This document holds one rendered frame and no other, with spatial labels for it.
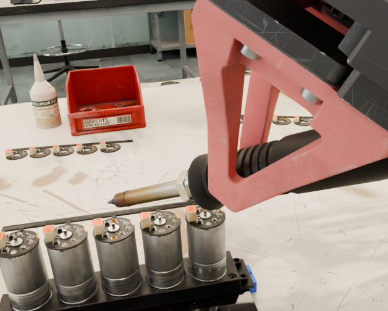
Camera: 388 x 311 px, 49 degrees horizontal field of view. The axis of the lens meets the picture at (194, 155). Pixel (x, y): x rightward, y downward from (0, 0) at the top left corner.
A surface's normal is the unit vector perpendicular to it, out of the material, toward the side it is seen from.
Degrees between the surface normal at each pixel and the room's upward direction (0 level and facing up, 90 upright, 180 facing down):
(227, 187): 99
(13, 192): 0
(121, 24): 90
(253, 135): 87
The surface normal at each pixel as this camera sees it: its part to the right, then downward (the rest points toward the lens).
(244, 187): -0.62, 0.49
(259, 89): -0.55, 0.34
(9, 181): -0.05, -0.90
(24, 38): 0.26, 0.41
